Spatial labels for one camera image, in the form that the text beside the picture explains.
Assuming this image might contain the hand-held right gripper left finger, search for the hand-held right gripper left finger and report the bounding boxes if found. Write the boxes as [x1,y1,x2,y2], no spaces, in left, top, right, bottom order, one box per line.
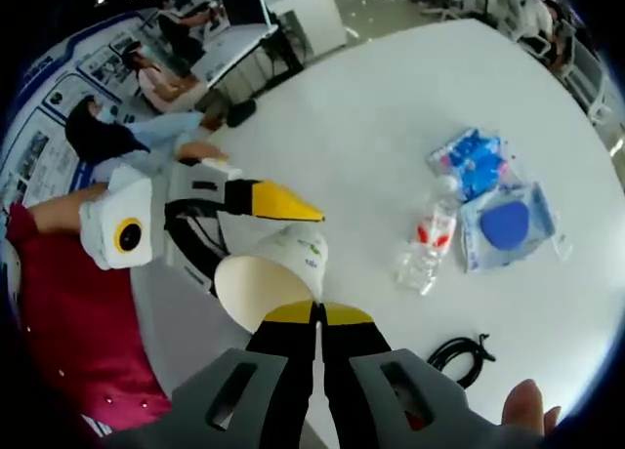
[107,300,319,449]

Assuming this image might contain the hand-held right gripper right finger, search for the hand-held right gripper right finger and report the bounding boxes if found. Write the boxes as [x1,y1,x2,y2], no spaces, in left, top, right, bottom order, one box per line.
[318,301,546,449]

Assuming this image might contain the white paper cup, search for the white paper cup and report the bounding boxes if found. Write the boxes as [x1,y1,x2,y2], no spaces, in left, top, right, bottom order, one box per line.
[214,224,327,334]

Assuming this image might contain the black cable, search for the black cable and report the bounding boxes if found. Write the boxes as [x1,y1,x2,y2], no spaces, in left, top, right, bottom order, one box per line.
[428,332,497,389]

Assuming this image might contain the clear plastic water bottle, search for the clear plastic water bottle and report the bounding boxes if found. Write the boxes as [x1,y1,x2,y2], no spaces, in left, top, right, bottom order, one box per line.
[394,175,463,297]

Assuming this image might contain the clear bag with blue pad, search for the clear bag with blue pad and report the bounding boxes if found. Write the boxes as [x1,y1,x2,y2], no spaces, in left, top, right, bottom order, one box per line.
[458,180,575,274]

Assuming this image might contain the blue tissue packet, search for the blue tissue packet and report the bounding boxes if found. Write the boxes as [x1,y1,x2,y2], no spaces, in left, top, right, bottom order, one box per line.
[428,126,512,201]

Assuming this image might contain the person's right hand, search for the person's right hand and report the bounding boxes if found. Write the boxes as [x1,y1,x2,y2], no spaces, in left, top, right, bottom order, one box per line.
[502,377,563,435]

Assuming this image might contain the person's red shirt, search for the person's red shirt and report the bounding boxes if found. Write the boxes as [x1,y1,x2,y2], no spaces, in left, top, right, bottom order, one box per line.
[4,202,175,438]

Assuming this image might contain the white cabinet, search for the white cabinet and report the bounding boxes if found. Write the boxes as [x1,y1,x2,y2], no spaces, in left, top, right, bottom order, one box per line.
[266,0,349,60]

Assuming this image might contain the open laptop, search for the open laptop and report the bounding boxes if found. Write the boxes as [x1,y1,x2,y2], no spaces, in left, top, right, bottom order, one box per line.
[217,0,275,30]

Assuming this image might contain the grey office chair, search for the grey office chair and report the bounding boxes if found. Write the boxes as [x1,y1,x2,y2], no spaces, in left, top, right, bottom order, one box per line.
[561,33,617,127]
[517,31,556,60]

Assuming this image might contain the blue white wall display board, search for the blue white wall display board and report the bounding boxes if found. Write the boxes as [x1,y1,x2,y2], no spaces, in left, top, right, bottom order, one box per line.
[0,9,165,209]

